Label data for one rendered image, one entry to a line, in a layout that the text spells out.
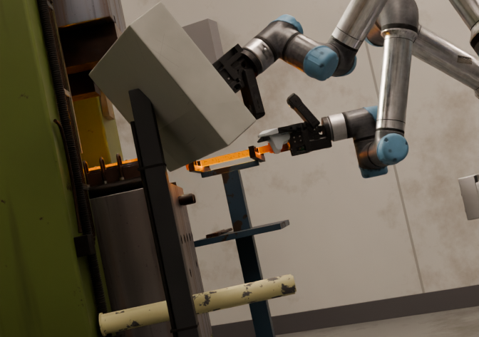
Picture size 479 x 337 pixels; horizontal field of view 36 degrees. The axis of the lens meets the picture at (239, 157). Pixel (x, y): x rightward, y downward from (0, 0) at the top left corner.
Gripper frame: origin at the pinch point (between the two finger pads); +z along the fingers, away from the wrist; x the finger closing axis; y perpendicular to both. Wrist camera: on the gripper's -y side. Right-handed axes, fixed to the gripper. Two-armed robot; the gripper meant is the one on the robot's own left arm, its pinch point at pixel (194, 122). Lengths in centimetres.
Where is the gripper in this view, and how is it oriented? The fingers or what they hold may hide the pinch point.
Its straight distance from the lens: 162.0
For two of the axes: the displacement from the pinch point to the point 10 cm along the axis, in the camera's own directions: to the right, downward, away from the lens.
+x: 4.0, -1.6, -9.0
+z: -6.7, 6.2, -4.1
